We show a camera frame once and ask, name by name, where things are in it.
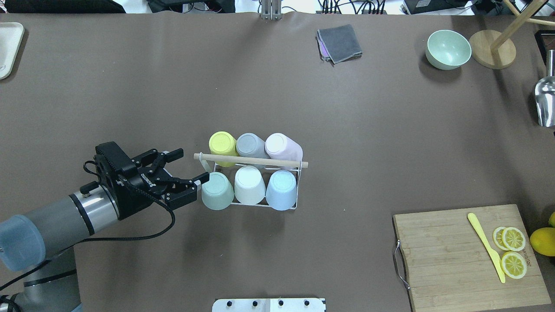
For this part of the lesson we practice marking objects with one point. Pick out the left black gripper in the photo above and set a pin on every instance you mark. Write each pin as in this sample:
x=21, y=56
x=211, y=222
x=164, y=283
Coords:
x=138, y=194

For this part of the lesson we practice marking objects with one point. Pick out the green cup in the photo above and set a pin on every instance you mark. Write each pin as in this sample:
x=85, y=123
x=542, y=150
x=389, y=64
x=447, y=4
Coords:
x=217, y=192

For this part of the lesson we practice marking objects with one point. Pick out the pink cup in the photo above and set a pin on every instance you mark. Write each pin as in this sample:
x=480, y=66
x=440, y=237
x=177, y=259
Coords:
x=281, y=147

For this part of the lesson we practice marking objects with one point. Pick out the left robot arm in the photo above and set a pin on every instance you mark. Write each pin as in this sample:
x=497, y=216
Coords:
x=41, y=243

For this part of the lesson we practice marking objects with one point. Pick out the yellow cup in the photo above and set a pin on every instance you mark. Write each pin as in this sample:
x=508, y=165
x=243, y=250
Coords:
x=223, y=143

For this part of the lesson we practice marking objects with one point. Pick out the white cup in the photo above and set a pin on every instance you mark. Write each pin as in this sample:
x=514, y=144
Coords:
x=249, y=186

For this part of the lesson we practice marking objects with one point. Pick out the grey cup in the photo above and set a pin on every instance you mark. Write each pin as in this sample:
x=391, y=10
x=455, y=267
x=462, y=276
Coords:
x=252, y=146

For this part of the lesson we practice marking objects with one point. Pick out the blue cup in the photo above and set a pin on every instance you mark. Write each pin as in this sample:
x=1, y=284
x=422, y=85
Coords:
x=281, y=193

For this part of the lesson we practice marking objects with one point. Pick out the grey folded cloth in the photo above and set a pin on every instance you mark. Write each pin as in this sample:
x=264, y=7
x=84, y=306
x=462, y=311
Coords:
x=338, y=44

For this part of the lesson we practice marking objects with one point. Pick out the cream plastic tray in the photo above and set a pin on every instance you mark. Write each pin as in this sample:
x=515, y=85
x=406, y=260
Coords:
x=11, y=35

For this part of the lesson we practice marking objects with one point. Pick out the wooden cutting board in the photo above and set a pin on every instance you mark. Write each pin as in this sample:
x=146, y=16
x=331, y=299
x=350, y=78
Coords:
x=449, y=270

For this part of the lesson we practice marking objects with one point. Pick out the yellow plastic knife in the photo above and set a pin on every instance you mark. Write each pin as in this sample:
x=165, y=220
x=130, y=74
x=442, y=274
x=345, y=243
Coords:
x=493, y=254

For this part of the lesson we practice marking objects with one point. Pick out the green bowl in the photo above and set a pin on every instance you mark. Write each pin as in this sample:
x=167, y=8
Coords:
x=447, y=49

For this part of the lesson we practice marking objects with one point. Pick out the lemon slice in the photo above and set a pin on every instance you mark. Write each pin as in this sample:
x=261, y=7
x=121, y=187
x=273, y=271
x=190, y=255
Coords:
x=497, y=238
x=513, y=265
x=513, y=239

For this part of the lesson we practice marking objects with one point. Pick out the wooden mug tree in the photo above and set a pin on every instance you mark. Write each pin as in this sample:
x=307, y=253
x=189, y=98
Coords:
x=494, y=49

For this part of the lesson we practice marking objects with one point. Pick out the whole yellow lemon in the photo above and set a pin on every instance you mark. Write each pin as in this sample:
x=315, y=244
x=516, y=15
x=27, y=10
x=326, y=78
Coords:
x=542, y=241

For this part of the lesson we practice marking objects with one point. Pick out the green lime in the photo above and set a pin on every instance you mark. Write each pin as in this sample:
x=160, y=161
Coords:
x=551, y=220

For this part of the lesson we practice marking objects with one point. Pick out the metal scoop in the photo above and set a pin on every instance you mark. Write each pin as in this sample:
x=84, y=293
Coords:
x=545, y=93

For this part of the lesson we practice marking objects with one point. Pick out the white wire cup holder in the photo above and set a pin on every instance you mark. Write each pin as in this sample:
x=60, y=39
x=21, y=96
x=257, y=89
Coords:
x=228, y=165

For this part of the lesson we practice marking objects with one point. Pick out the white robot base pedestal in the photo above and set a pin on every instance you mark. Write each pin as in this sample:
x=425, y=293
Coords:
x=270, y=305

